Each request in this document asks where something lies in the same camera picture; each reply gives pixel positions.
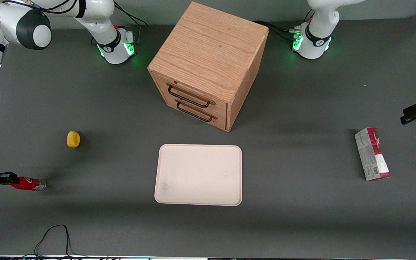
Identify yellow lemon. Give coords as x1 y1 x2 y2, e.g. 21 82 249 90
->
66 131 81 148

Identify black arm base cables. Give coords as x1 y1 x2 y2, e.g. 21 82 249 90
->
113 2 149 46
253 20 302 41

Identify black looped cable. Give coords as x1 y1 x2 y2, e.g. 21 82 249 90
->
34 224 86 259

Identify wooden drawer front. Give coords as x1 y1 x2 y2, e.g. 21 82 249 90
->
162 97 227 130
153 74 228 113

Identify black right arm base cables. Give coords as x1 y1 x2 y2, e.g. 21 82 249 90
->
113 2 149 46

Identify wooden drawer cabinet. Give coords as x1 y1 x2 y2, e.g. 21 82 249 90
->
147 1 269 133

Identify black metal drawer handle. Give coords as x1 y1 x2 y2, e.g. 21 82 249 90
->
176 101 214 122
168 85 211 108

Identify red and grey carton box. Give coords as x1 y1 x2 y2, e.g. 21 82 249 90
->
354 127 391 181

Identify black left arm base cables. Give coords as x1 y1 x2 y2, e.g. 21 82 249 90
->
253 20 302 41

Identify red coke bottle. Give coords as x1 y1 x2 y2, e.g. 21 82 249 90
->
10 176 47 191

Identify cream plastic tray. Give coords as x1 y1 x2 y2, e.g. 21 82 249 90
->
154 144 243 207

